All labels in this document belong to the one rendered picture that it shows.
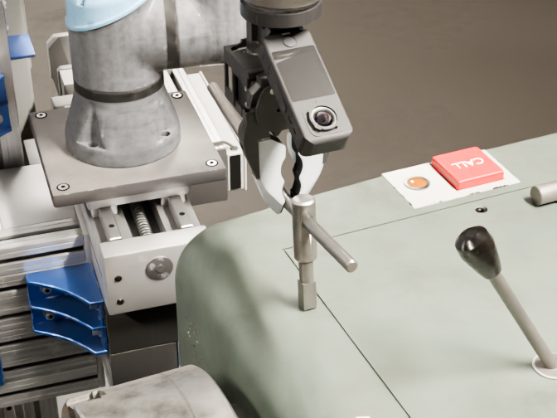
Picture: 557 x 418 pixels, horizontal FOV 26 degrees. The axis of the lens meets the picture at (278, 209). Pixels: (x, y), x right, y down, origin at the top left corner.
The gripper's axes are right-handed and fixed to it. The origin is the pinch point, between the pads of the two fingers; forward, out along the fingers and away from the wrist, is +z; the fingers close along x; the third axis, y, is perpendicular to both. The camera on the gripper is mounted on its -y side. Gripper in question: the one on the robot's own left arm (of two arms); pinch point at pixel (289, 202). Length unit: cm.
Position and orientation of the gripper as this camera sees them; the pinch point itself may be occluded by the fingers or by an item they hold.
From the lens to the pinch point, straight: 113.6
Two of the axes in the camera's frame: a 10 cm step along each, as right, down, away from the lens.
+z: 0.0, 8.3, 5.6
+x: -9.2, 2.2, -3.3
